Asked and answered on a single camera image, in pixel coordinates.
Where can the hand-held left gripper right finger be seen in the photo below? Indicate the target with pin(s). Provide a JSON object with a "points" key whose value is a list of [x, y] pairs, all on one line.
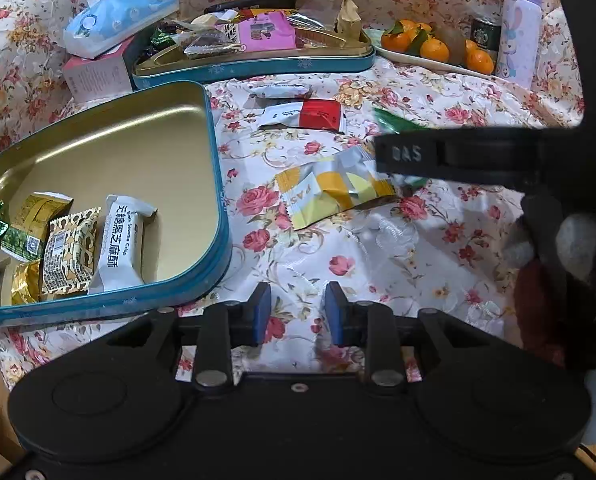
{"points": [[334, 315]]}

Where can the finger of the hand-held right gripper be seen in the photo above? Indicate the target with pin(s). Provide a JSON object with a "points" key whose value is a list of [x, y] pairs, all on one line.
{"points": [[478, 155]]}

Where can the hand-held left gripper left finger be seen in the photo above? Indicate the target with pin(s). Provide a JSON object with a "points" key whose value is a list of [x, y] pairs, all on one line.
{"points": [[262, 312]]}

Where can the white black-print snack packet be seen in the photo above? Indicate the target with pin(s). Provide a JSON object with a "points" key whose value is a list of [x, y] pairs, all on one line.
{"points": [[120, 245]]}

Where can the gold brown patterned snack packet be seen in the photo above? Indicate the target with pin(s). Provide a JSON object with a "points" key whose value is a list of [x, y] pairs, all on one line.
{"points": [[70, 255]]}

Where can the blue tin tray gold inside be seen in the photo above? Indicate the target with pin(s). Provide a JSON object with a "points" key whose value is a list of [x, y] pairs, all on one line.
{"points": [[127, 155]]}

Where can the gold foil candy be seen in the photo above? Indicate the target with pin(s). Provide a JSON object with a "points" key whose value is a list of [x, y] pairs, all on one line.
{"points": [[26, 282]]}

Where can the gold green snack packet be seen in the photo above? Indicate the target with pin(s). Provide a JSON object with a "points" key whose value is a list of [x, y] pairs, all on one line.
{"points": [[30, 225]]}

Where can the blue tin tray with snacks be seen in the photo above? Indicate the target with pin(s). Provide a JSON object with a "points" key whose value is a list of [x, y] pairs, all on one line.
{"points": [[258, 67]]}

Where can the orange mandarin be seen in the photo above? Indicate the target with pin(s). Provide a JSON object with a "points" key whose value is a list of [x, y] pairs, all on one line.
{"points": [[479, 61], [399, 37], [434, 50]]}

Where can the purple rabbit-print thermos bottle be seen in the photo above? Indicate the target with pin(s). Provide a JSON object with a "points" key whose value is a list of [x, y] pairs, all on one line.
{"points": [[520, 35]]}

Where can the brown kiwi fruit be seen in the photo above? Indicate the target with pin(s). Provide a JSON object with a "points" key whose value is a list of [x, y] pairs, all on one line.
{"points": [[452, 42]]}

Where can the white fruit plate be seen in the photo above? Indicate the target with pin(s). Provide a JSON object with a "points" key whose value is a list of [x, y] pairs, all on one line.
{"points": [[408, 57]]}

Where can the dark green drink can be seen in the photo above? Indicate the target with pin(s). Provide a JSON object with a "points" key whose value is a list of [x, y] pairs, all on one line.
{"points": [[485, 35]]}

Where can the yellow white snack packet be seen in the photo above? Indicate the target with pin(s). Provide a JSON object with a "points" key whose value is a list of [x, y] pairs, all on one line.
{"points": [[328, 192]]}

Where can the red white snack packet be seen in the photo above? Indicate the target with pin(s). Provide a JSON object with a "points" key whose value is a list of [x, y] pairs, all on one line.
{"points": [[313, 116]]}

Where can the gold paper snack packet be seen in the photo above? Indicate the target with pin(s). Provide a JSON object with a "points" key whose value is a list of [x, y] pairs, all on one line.
{"points": [[349, 17]]}

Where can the grey white snack packet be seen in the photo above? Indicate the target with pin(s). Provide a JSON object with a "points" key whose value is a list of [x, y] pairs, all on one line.
{"points": [[280, 91]]}

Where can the pink snack packet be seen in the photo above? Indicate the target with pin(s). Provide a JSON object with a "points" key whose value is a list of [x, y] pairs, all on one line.
{"points": [[258, 30]]}

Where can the black flat device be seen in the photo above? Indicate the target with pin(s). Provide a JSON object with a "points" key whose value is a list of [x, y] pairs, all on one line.
{"points": [[258, 1]]}

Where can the brown clear-wrapped snack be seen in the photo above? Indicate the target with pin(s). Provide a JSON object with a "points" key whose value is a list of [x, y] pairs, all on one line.
{"points": [[210, 42]]}

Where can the pink white carton box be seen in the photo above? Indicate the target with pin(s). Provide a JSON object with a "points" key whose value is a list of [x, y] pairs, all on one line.
{"points": [[95, 77]]}

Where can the blue white tissue pack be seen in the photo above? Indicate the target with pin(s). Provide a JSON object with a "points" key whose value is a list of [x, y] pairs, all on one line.
{"points": [[120, 12]]}

